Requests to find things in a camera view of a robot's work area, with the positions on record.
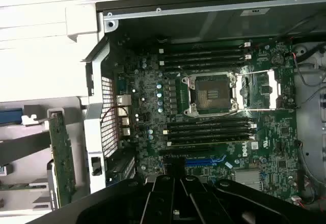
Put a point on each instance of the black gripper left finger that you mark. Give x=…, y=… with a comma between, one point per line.
x=158, y=203

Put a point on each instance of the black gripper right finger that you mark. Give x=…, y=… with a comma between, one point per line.
x=203, y=203

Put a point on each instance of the blue expansion slot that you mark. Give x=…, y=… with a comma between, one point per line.
x=198, y=162

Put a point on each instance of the silver chipset heat sink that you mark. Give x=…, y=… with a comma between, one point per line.
x=247, y=178

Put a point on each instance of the long black expansion slot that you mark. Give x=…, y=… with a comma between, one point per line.
x=188, y=151

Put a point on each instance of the black RAM slot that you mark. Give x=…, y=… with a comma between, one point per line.
x=203, y=122
x=203, y=135
x=203, y=67
x=252, y=138
x=203, y=45
x=203, y=59
x=203, y=129
x=203, y=52

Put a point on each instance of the thin socket locking lever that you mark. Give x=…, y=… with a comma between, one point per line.
x=184, y=72
x=221, y=115

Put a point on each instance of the green Dell motherboard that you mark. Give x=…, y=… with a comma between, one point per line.
x=275, y=137

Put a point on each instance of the CPU socket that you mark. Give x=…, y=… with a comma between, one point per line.
x=211, y=94

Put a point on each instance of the silver PC case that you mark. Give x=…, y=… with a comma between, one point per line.
x=98, y=81

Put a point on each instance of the silver socket cover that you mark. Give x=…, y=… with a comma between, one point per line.
x=273, y=86

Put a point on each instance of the grey parts rack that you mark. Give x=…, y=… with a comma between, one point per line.
x=25, y=131

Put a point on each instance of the round coin cell battery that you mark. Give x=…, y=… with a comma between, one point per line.
x=277, y=59

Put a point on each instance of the hard disk in blue carrier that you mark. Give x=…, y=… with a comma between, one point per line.
x=10, y=115

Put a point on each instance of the white sticker label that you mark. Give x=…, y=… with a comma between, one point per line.
x=254, y=12

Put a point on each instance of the black chassis intrusion switch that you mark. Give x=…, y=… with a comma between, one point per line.
x=95, y=165

